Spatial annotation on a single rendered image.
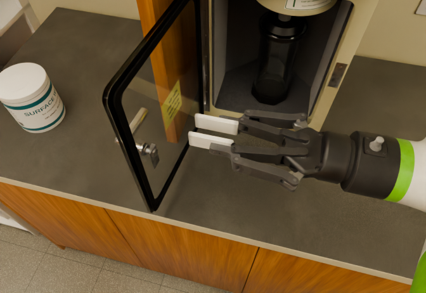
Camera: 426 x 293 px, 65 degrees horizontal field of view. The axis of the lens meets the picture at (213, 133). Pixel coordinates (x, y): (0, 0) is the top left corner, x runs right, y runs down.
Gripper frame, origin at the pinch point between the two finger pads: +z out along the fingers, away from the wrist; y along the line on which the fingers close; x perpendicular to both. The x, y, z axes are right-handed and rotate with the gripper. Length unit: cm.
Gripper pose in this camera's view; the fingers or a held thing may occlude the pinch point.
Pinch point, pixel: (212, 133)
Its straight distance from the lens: 52.3
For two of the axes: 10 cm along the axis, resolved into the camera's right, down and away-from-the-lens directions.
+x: 0.1, 5.8, 8.1
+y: -2.5, 7.9, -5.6
